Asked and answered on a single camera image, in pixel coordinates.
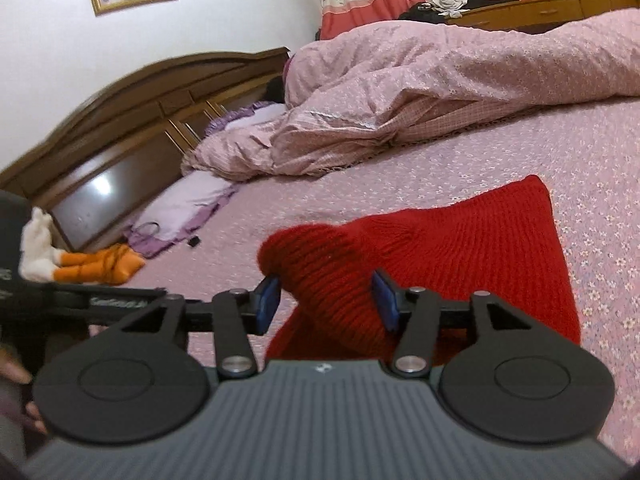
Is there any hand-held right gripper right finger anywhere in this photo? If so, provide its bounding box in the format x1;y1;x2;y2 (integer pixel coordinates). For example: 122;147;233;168
371;267;532;379

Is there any pink floral bed sheet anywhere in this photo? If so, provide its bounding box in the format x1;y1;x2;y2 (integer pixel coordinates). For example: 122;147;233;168
87;97;640;451

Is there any wooden headboard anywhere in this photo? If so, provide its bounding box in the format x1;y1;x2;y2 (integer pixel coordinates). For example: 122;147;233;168
0;47;292;256

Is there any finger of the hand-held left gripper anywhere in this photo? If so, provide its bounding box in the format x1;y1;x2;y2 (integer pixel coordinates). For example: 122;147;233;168
50;284;168;328

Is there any black clothing pile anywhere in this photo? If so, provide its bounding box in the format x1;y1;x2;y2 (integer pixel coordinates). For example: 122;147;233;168
397;0;519;24

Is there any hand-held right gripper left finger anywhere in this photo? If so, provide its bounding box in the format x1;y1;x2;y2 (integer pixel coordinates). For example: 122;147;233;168
120;274;282;379

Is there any orange and white plush toy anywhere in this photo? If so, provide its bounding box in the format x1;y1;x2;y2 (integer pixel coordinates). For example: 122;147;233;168
19;207;147;286

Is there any person's left hand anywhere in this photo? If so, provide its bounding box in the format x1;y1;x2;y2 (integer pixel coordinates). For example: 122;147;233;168
0;346;48;436

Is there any beige crumpled cloth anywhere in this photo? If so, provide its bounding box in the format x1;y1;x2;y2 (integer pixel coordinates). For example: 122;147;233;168
431;0;472;17

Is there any red knit sweater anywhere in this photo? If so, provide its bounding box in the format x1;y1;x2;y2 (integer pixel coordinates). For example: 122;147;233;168
256;175;584;362

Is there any lilac pillow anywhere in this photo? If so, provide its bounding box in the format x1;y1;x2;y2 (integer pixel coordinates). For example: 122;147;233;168
124;170;237;259

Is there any purple ruffled pillow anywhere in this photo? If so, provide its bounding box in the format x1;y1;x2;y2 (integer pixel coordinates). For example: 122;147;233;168
204;101;290;137

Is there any wooden dresser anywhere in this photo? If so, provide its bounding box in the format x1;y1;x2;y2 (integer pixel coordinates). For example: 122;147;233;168
444;0;640;34

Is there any pink crumpled duvet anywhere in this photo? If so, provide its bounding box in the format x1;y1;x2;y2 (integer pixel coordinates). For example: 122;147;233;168
181;9;640;181

